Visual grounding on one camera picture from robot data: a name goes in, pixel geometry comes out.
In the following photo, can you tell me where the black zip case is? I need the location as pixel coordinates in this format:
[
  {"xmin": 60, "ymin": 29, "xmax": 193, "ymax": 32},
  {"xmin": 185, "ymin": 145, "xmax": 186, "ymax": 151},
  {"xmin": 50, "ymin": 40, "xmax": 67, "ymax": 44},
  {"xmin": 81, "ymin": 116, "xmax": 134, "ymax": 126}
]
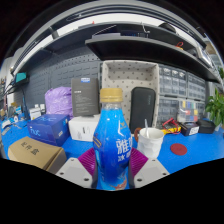
[{"xmin": 129, "ymin": 86, "xmax": 157, "ymax": 134}]

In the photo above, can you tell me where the metal spoon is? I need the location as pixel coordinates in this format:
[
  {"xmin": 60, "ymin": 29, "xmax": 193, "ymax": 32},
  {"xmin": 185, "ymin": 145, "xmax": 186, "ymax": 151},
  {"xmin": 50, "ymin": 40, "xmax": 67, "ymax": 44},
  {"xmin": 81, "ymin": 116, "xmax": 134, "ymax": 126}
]
[{"xmin": 143, "ymin": 118, "xmax": 150, "ymax": 138}]

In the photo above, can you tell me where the small white box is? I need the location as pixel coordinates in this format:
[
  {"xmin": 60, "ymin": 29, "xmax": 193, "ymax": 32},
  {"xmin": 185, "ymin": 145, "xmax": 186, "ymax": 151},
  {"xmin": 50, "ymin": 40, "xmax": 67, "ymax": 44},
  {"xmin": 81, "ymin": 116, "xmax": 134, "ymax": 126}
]
[{"xmin": 29, "ymin": 103, "xmax": 46, "ymax": 121}]

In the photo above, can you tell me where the yellow multimeter with leads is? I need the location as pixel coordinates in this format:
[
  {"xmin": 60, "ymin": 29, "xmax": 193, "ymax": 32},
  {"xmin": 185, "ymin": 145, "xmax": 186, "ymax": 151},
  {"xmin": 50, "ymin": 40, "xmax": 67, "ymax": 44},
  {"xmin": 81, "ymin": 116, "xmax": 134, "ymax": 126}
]
[{"xmin": 161, "ymin": 117, "xmax": 183, "ymax": 135}]

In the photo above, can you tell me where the black and white box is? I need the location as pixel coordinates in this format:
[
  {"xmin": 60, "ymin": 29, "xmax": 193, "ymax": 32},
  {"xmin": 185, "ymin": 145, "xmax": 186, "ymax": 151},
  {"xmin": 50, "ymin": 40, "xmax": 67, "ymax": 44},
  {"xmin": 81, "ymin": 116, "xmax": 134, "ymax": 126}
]
[{"xmin": 179, "ymin": 121, "xmax": 201, "ymax": 137}]

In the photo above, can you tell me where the purple plastic bag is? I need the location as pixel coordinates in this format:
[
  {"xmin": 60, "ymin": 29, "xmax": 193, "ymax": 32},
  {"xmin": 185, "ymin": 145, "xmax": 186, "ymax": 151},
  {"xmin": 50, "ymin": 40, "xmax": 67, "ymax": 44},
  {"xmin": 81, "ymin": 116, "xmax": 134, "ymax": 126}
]
[{"xmin": 44, "ymin": 86, "xmax": 74, "ymax": 118}]

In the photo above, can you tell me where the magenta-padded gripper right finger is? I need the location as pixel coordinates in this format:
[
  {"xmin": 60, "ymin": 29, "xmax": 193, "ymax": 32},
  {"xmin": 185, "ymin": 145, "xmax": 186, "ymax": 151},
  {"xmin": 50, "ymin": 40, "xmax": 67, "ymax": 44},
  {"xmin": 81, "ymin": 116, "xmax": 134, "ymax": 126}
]
[{"xmin": 128, "ymin": 147, "xmax": 170, "ymax": 188}]

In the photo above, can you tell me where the blue carton box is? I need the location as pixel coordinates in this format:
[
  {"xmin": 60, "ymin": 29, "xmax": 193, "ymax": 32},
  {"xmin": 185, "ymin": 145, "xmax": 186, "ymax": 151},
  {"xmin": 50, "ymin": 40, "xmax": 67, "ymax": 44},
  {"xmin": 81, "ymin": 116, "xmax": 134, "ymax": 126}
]
[{"xmin": 27, "ymin": 113, "xmax": 71, "ymax": 148}]

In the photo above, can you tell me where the green potted plant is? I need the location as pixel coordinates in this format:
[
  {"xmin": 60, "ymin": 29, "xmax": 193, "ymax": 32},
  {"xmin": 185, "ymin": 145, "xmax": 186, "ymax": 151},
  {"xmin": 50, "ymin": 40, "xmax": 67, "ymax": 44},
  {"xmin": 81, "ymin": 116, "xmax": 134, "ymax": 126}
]
[{"xmin": 204, "ymin": 88, "xmax": 224, "ymax": 128}]

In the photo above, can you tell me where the white carton box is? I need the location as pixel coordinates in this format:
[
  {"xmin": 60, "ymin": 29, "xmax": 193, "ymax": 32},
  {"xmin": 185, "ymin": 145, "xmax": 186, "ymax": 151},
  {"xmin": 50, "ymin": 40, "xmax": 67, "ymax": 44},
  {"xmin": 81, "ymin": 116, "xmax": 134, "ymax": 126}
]
[{"xmin": 68, "ymin": 114, "xmax": 102, "ymax": 143}]

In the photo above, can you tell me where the white dotted storage tray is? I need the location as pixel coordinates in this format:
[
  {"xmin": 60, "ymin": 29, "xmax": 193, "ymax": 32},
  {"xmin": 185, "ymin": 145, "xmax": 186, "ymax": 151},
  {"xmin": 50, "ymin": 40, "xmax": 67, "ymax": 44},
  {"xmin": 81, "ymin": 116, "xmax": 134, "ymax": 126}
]
[{"xmin": 100, "ymin": 60, "xmax": 161, "ymax": 129}]

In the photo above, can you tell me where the flat round red coaster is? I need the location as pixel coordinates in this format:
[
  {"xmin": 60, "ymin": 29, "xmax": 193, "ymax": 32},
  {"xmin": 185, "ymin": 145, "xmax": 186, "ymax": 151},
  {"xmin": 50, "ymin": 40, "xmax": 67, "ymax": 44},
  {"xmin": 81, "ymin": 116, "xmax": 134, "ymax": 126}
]
[{"xmin": 169, "ymin": 143, "xmax": 188, "ymax": 156}]

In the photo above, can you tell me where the dark grey flat box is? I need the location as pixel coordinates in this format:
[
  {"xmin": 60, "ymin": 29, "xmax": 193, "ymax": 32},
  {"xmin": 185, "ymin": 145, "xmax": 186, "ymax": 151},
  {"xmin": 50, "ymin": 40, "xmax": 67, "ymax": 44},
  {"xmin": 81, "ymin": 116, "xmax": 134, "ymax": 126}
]
[{"xmin": 70, "ymin": 77, "xmax": 100, "ymax": 118}]

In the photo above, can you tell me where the black wall shelf unit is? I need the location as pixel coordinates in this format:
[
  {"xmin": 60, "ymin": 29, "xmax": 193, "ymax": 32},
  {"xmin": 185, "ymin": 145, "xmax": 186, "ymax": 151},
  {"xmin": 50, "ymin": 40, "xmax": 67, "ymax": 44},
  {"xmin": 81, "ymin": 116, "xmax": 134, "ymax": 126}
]
[{"xmin": 13, "ymin": 21, "xmax": 221, "ymax": 84}]

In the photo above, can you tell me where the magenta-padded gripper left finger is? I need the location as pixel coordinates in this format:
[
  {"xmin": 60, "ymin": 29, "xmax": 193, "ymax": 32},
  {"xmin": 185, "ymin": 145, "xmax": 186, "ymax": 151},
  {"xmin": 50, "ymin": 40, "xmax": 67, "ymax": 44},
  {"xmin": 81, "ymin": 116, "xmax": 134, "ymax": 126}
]
[{"xmin": 55, "ymin": 147, "xmax": 99, "ymax": 188}]

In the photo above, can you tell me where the brown cardboard box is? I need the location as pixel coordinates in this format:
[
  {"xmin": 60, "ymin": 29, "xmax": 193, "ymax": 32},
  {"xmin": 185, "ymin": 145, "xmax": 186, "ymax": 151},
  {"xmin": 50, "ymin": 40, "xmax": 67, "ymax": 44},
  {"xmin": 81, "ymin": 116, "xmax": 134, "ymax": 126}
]
[{"xmin": 7, "ymin": 135, "xmax": 68, "ymax": 174}]

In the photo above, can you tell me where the blue drink bottle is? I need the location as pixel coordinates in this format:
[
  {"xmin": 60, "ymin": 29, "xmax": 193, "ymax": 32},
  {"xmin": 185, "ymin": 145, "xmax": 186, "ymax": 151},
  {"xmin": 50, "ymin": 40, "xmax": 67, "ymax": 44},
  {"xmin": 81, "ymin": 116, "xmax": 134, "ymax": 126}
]
[{"xmin": 92, "ymin": 87, "xmax": 133, "ymax": 191}]

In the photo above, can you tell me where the teal plastic holder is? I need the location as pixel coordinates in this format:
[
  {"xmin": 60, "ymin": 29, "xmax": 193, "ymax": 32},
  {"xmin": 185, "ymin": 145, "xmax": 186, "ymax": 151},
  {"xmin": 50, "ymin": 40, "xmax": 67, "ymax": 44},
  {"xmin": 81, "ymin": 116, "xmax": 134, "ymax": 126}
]
[{"xmin": 13, "ymin": 72, "xmax": 28, "ymax": 84}]

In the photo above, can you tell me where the white ribbed cup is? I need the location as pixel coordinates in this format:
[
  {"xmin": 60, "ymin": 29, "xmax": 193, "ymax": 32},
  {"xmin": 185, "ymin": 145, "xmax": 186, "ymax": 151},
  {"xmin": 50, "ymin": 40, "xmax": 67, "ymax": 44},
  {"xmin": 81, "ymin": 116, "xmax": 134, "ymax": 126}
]
[{"xmin": 136, "ymin": 127, "xmax": 165, "ymax": 160}]

